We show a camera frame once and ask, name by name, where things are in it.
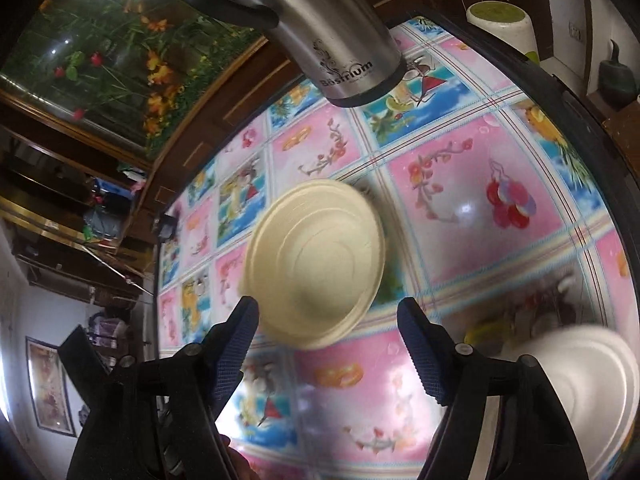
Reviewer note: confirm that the white foam bowl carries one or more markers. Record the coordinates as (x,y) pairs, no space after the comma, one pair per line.
(590,390)

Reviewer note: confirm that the stainless steel thermos jug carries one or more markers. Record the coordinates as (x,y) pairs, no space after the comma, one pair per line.
(310,20)

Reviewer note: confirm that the artificial flower display window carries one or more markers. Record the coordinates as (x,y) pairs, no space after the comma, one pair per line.
(100,60)

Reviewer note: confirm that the small black device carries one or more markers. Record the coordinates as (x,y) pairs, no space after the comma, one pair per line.
(167,227)

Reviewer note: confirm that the dark green vase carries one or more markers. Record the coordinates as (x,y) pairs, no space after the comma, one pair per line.
(617,77)

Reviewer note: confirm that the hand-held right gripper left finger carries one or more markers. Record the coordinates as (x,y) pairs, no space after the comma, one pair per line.
(235,350)

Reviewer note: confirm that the beige plastic bowl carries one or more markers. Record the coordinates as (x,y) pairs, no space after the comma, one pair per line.
(315,260)

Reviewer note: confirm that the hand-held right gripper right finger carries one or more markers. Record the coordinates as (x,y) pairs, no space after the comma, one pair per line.
(425,355)

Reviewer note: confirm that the framed wall painting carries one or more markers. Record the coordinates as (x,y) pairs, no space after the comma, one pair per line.
(50,385)

